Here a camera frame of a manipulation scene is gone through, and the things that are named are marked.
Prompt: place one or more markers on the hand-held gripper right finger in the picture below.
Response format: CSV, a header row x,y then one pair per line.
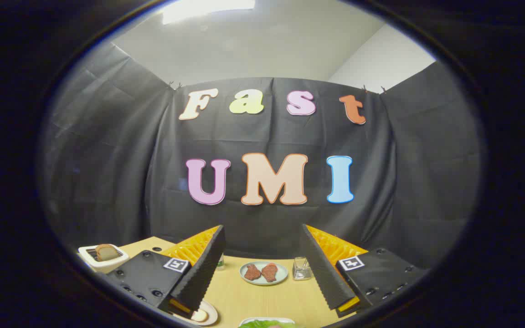
x,y
324,273

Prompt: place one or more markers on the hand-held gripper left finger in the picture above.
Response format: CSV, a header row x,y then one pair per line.
x,y
203,273

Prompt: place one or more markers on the green lettuce leaf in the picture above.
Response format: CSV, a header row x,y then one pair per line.
x,y
262,325

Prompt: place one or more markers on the plain toast bread slice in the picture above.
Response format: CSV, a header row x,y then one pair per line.
x,y
106,252

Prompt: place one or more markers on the clear plastic water bottle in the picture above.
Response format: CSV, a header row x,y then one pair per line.
x,y
221,263

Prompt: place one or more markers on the pale blue plate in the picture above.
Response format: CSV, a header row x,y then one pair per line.
x,y
283,273

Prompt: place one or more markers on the beige round plate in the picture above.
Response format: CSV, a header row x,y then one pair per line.
x,y
211,314

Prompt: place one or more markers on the bread slice under ham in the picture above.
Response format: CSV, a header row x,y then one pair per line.
x,y
200,315

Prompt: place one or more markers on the white round plate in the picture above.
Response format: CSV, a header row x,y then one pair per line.
x,y
262,318

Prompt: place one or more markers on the white toaster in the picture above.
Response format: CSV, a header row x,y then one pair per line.
x,y
107,265

